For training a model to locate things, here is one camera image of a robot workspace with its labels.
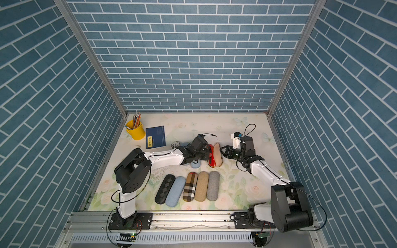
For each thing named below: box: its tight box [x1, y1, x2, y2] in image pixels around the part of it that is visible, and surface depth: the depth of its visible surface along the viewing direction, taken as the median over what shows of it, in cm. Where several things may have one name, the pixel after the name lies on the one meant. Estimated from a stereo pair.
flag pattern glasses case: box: [170, 141, 181, 150], surface depth 101 cm
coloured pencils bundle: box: [132, 111, 142, 129], surface depth 101 cm
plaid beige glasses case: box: [182, 171, 198, 203], surface depth 84 cm
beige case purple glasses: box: [194, 171, 210, 203], surface depth 82 cm
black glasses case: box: [154, 174, 176, 205], surface depth 82 cm
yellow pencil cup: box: [126, 119, 146, 141], surface depth 103 cm
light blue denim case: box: [165, 176, 187, 208], surface depth 82 cm
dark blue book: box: [145, 125, 167, 150], surface depth 107 cm
